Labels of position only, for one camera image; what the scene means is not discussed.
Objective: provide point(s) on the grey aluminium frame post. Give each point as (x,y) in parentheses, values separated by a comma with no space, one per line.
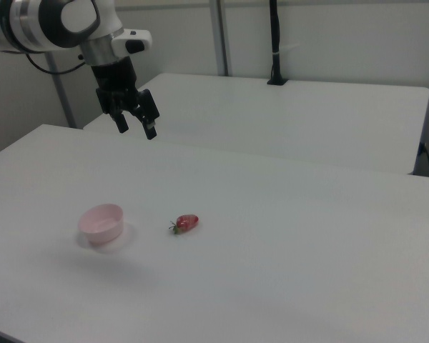
(62,96)
(220,35)

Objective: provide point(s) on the black camera pole with clamp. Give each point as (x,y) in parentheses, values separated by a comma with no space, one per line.
(274,35)

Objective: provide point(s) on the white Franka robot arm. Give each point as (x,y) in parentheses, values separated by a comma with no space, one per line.
(39,21)

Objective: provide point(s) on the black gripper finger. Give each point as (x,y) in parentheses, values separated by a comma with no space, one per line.
(116,110)
(148,107)

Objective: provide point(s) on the pink plastic bowl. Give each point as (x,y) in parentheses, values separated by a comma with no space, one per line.
(102,233)

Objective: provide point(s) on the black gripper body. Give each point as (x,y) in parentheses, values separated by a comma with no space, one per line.
(112,76)

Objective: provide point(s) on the red toy strawberry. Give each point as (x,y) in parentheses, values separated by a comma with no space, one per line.
(187,221)

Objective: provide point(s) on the white side table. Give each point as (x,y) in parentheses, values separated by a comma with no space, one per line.
(271,118)

